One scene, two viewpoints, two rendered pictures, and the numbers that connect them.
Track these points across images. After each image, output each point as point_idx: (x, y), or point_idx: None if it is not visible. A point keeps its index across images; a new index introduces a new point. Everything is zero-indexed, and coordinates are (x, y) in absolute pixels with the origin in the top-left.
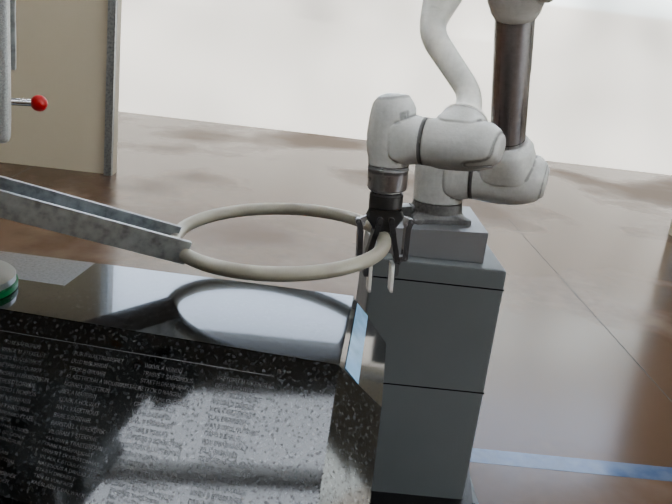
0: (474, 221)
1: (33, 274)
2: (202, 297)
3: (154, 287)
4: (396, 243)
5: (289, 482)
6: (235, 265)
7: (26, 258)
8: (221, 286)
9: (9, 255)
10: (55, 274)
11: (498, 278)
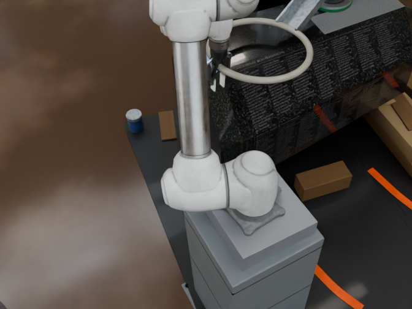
0: (221, 215)
1: (326, 16)
2: (265, 36)
3: (286, 32)
4: (211, 68)
5: None
6: (247, 18)
7: (345, 22)
8: (268, 46)
9: (352, 21)
10: (321, 20)
11: None
